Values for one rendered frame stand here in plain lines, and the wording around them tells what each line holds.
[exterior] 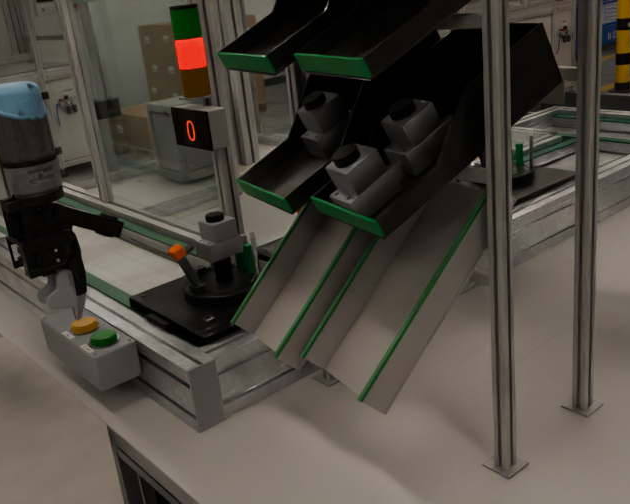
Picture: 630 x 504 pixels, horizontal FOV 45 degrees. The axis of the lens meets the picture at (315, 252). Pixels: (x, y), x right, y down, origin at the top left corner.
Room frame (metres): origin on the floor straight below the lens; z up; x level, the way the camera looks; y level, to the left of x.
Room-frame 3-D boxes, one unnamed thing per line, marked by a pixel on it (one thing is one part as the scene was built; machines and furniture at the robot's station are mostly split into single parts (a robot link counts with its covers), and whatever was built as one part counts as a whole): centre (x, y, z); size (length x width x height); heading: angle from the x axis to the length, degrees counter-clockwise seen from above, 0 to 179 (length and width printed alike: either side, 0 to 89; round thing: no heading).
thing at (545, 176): (1.61, -0.43, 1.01); 0.24 x 0.24 x 0.13; 38
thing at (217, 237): (1.16, 0.15, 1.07); 0.08 x 0.04 x 0.07; 128
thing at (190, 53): (1.37, 0.18, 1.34); 0.05 x 0.05 x 0.05
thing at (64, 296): (1.06, 0.38, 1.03); 0.06 x 0.03 x 0.09; 128
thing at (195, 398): (1.27, 0.44, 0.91); 0.89 x 0.06 x 0.11; 38
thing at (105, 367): (1.08, 0.37, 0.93); 0.21 x 0.07 x 0.06; 38
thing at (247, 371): (1.45, -0.23, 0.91); 1.24 x 0.33 x 0.10; 128
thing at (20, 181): (1.07, 0.39, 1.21); 0.08 x 0.08 x 0.05
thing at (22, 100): (1.07, 0.39, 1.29); 0.09 x 0.08 x 0.11; 68
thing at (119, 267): (1.40, 0.32, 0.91); 0.84 x 0.28 x 0.10; 38
